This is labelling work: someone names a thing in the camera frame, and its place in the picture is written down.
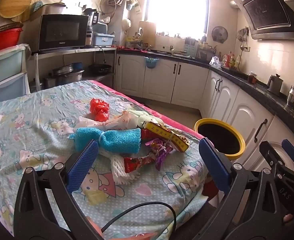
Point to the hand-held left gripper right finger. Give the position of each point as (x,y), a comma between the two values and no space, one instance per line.
(214,165)

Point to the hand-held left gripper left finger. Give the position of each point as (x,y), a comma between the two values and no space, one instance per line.
(83,165)

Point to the yellow-rimmed black trash bin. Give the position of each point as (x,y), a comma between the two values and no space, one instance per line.
(219,137)

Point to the white foam net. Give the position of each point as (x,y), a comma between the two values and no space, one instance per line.
(118,171)

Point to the blue towel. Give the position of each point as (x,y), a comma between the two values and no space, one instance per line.
(122,140)

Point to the purple snack wrapper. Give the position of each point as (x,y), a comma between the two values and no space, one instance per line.
(162,160)

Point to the red snack packet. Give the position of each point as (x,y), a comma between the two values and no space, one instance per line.
(137,162)

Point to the white plastic bag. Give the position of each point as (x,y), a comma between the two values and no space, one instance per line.
(122,122)

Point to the red plastic bag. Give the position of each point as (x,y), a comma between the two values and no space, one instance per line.
(99,108)

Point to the yellow cardboard box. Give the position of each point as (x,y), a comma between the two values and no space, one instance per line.
(162,132)

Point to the small red wrapper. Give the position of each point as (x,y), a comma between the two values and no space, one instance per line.
(148,134)

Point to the pale green cloth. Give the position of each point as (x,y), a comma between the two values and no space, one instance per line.
(145,118)

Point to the person's right hand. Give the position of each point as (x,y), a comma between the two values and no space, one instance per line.
(288,218)

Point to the red stool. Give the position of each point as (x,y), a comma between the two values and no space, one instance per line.
(209,190)

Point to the steel teapot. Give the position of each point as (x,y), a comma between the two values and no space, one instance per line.
(293,97)

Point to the cartoon cat printed blanket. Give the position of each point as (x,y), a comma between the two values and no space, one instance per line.
(36,130)

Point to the black countertop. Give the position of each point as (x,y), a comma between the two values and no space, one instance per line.
(262,91)

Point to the pink fleece blanket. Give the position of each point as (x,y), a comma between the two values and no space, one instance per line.
(167,120)

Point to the grey kettle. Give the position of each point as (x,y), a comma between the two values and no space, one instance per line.
(274,85)

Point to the glass jar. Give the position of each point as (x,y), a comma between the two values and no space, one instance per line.
(252,78)

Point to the large steel pot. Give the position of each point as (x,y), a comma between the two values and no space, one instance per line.
(69,76)

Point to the yellow oil bottle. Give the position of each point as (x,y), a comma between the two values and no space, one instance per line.
(237,62)

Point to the black wok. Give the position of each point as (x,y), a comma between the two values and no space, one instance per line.
(99,68)

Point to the red sauce bottle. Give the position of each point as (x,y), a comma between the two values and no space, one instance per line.
(227,60)

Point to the clear plastic bag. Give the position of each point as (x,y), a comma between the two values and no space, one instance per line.
(215,62)

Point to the black dish rack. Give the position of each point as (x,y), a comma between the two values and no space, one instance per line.
(206,52)

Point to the metal kitchen shelf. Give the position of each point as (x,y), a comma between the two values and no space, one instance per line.
(87,50)

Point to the blue hanging basket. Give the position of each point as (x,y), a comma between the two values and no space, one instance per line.
(151,63)

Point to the hanging kitchen utensils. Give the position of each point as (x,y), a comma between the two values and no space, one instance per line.
(242,36)

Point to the plastic drawer unit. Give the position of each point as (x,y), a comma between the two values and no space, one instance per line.
(4,67)

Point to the blue plastic tray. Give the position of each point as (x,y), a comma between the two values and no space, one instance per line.
(103,40)

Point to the black microwave oven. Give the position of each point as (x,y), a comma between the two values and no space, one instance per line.
(62,32)

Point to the kitchen faucet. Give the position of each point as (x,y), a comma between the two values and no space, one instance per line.
(140,40)

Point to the grey plastic box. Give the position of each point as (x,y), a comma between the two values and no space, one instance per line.
(101,27)

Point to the black range hood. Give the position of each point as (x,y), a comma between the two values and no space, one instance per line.
(269,12)

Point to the black blender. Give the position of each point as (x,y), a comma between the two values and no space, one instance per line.
(90,20)

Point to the red plastic basin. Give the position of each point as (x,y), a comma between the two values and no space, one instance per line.
(4,41)

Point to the wooden cutting board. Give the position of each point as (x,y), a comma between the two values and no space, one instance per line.
(148,32)

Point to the steel pot with lid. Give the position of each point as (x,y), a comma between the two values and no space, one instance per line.
(55,8)

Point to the window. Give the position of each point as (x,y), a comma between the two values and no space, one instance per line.
(177,5)

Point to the wall power outlet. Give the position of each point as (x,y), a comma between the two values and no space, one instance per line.
(247,49)

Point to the wall fan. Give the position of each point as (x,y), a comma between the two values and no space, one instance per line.
(219,33)

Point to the white round wall holder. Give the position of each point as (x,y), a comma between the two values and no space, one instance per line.
(127,25)

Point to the teal wall holder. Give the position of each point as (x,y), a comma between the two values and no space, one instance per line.
(133,5)

